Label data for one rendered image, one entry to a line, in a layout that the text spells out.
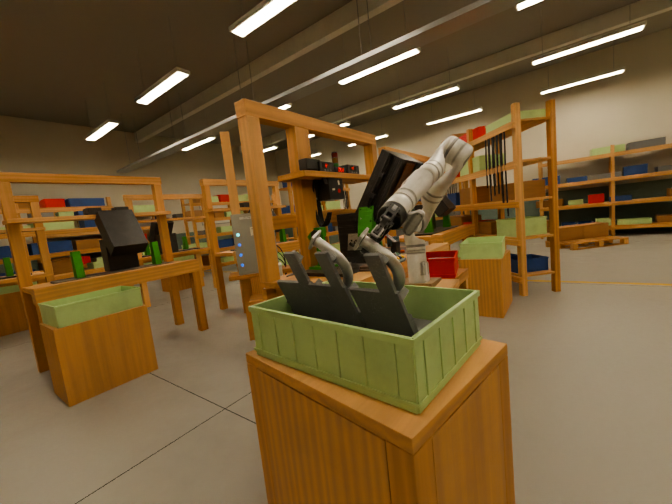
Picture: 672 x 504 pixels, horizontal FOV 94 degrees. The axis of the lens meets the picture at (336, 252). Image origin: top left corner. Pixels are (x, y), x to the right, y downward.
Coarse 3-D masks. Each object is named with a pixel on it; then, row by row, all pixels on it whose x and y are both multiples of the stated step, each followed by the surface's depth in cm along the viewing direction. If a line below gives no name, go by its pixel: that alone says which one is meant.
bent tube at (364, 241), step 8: (360, 240) 75; (368, 240) 76; (368, 248) 76; (376, 248) 76; (384, 248) 76; (392, 256) 75; (392, 264) 75; (400, 264) 76; (392, 272) 77; (400, 272) 76; (400, 280) 77; (400, 288) 80
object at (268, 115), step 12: (240, 108) 178; (252, 108) 179; (264, 108) 186; (276, 108) 194; (264, 120) 189; (276, 120) 194; (288, 120) 202; (300, 120) 211; (312, 120) 221; (312, 132) 227; (324, 132) 232; (336, 132) 244; (348, 132) 257; (360, 132) 272; (360, 144) 283
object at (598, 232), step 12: (564, 228) 681; (576, 228) 683; (588, 228) 684; (600, 228) 686; (564, 240) 684; (576, 240) 678; (588, 240) 662; (600, 240) 645; (612, 240) 684; (624, 240) 648
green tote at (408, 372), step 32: (416, 288) 107; (448, 288) 100; (256, 320) 104; (288, 320) 92; (320, 320) 83; (448, 320) 77; (288, 352) 94; (320, 352) 85; (352, 352) 77; (384, 352) 70; (416, 352) 66; (448, 352) 78; (352, 384) 78; (384, 384) 71; (416, 384) 66
